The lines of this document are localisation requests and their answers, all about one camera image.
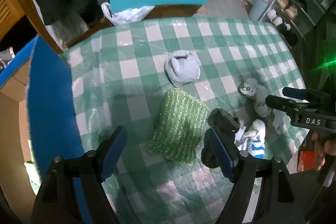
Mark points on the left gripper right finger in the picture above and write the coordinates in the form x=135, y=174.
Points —
x=277, y=202

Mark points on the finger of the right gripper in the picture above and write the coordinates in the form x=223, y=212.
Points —
x=305, y=94
x=286, y=104

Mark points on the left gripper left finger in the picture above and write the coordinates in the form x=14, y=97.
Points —
x=73, y=187

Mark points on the white patterned sock bundle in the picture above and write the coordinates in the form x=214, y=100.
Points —
x=251, y=89

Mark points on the white blue striped sock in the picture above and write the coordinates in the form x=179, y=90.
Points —
x=251, y=140

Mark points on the dark grey sock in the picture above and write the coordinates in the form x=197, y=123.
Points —
x=228, y=125

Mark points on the light grey sock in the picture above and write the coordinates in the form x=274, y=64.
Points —
x=182, y=68

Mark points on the green sparkly knit cloth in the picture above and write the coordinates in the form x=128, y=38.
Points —
x=180, y=126

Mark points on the person's right hand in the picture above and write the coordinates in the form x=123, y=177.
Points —
x=321, y=150

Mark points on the red packet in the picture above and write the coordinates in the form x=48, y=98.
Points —
x=306, y=159

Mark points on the cardboard box blue rim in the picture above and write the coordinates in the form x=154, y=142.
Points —
x=38, y=122

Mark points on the shoe rack with shoes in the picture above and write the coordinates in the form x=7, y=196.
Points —
x=295, y=18

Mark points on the green white checkered tablecloth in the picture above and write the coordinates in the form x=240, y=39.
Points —
x=161, y=79

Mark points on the white plastic bag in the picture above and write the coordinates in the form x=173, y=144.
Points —
x=126, y=16

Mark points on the wooden louvered cabinet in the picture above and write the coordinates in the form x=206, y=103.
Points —
x=14, y=10

